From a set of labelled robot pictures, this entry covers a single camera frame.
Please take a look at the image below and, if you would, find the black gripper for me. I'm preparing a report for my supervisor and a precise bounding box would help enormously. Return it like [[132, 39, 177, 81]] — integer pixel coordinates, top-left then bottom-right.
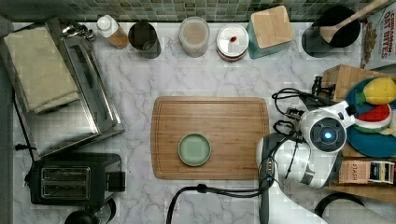
[[300, 76, 335, 110]]

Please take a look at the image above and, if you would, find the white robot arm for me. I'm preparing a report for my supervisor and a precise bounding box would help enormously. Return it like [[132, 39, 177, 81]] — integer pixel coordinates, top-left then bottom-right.
[[256, 77, 356, 224]]

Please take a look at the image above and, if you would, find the wooden drawer cabinet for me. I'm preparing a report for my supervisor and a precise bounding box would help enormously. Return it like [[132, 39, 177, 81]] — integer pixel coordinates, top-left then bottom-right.
[[322, 64, 396, 203]]

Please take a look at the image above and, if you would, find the black pot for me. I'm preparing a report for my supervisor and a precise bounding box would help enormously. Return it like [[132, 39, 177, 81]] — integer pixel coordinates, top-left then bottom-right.
[[301, 5, 362, 59]]

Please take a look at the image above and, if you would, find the plush yellow lemon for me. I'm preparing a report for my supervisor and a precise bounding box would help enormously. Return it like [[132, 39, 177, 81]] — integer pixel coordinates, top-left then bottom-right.
[[355, 77, 396, 105]]

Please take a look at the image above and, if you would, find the plush watermelon slice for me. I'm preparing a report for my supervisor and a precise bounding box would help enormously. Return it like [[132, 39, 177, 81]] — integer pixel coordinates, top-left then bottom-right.
[[354, 104, 392, 133]]

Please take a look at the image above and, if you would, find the wooden spatula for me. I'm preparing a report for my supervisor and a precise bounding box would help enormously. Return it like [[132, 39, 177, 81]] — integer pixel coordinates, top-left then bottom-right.
[[319, 0, 389, 43]]

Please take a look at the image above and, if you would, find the blue plate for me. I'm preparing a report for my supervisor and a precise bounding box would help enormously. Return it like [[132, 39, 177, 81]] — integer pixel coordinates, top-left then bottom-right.
[[345, 77, 396, 158]]

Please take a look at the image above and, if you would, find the wooden tea box tray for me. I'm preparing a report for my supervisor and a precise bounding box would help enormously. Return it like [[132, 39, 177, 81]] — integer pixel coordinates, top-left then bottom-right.
[[338, 161, 395, 185]]

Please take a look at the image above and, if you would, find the teal canister with wooden lid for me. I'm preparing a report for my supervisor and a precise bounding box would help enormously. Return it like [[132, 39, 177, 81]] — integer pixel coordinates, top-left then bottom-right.
[[247, 6, 294, 59]]

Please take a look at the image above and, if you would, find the cinnamon oat bites cereal box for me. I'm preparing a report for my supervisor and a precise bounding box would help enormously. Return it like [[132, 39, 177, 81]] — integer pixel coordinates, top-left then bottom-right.
[[361, 3, 396, 73]]

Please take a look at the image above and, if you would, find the bamboo cutting board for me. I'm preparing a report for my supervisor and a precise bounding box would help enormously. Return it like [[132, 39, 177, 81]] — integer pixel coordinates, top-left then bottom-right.
[[150, 96, 269, 180]]

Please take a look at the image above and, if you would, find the green ceramic bowl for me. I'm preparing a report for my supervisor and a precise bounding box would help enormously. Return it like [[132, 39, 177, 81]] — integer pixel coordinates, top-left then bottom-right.
[[177, 133, 211, 167]]

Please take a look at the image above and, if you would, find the clear cereal jar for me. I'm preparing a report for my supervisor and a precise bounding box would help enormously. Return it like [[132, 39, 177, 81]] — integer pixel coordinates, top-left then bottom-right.
[[178, 17, 210, 58]]

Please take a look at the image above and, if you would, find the dark metal cup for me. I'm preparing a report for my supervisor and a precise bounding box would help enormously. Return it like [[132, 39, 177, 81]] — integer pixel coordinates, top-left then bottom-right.
[[128, 21, 162, 59]]

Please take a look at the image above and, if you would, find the silver toaster oven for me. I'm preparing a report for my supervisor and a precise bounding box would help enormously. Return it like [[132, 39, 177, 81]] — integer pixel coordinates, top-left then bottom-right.
[[1, 21, 123, 158]]

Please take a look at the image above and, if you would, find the orange juice bottle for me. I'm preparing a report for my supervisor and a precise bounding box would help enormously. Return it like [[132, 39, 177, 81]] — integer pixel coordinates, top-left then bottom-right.
[[96, 15, 129, 49]]

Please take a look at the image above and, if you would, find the beige folded towel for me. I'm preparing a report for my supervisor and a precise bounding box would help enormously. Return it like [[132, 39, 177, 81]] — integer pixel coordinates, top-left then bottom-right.
[[4, 27, 79, 114]]

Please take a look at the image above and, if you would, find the black toaster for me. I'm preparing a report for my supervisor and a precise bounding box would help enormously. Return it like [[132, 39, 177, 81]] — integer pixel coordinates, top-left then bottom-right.
[[29, 152, 126, 206]]

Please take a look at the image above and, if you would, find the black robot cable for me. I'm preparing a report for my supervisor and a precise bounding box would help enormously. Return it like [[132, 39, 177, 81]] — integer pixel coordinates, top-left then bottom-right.
[[165, 88, 316, 224]]

